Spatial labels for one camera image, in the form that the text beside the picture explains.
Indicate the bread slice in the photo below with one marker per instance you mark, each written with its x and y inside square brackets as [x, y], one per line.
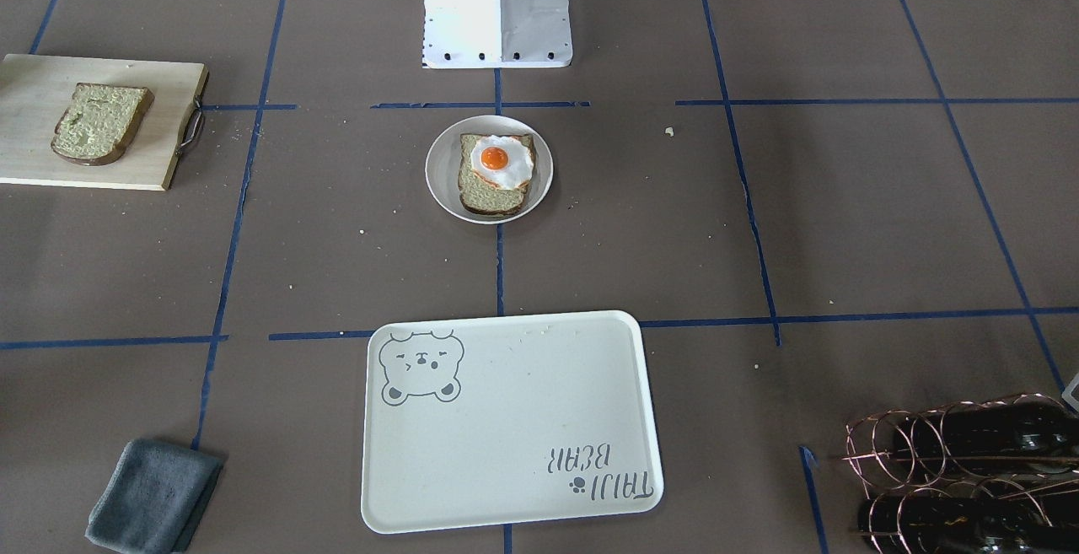
[479, 197]
[99, 123]

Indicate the cream bear tray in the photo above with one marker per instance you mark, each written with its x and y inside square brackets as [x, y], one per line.
[507, 420]

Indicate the bread slice on plate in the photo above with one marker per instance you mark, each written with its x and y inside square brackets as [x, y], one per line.
[479, 197]

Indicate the fried egg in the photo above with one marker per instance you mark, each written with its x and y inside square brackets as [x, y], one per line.
[504, 162]

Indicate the white round plate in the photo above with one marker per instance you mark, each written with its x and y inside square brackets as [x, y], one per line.
[445, 154]

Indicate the grey folded cloth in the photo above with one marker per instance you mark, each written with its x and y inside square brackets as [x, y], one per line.
[155, 499]

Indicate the wooden cutting board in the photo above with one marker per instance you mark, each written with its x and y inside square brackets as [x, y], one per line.
[36, 90]

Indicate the dark green wine bottle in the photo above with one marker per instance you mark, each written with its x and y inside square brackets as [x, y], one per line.
[1027, 437]

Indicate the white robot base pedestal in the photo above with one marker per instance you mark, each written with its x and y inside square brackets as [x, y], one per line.
[485, 34]

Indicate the copper wire bottle rack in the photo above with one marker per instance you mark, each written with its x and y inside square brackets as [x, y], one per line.
[869, 453]

